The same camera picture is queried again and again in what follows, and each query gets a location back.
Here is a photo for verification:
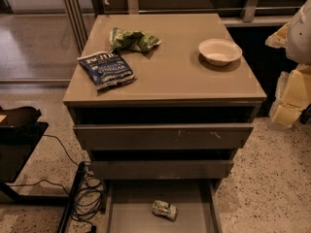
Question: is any white bowl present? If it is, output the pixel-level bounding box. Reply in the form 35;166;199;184
198;39;242;66

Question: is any grey drawer cabinet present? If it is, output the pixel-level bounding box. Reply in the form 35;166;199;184
62;14;267;183

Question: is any grey drawer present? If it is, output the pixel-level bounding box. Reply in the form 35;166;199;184
103;180;223;233
73;123;253;150
90;160;234;180

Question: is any grey middle drawer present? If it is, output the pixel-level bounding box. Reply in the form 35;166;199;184
90;160;234;180

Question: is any green crumpled chip bag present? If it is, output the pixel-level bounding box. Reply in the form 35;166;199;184
110;27;161;53

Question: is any grey bottom drawer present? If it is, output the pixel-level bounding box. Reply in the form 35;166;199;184
103;180;223;233

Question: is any black side table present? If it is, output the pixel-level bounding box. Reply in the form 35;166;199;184
0;106;85;233

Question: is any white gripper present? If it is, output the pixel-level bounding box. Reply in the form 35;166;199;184
271;64;311;127

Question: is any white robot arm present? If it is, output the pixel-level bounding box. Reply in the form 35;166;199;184
265;0;311;130

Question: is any blue vinegar chip bag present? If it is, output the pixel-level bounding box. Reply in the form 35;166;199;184
78;50;135;90

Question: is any grey top drawer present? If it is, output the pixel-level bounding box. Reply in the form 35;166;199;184
73;123;253;150

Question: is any black cable bundle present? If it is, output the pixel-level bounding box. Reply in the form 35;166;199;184
6;133;108;233

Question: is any metal railing frame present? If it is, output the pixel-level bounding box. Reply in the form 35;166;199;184
62;0;306;50

